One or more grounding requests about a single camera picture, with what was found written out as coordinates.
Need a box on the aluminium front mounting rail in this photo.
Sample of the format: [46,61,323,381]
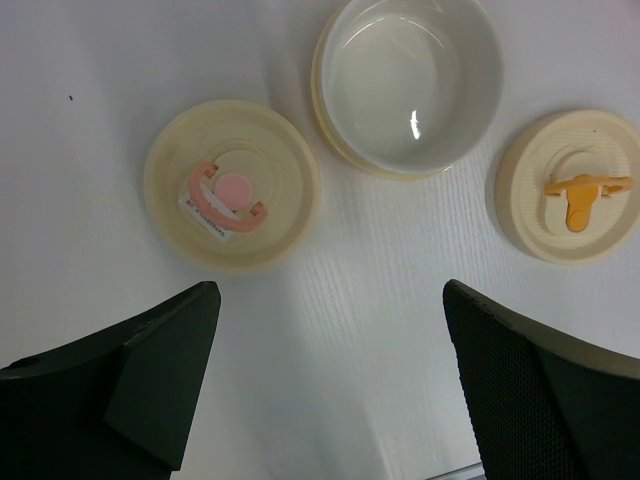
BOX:
[428,463,486,480]

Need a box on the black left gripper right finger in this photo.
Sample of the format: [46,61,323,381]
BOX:
[442,280,639,479]

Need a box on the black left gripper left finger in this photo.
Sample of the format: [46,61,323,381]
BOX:
[1,281,221,479]

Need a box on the orange lunch bowl white inside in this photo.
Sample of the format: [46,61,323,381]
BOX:
[311,1,504,180]

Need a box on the cream lid orange handle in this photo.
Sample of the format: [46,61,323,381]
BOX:
[494,110,639,265]

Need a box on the cream lid pink handle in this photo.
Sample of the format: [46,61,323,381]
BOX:
[143,100,321,273]

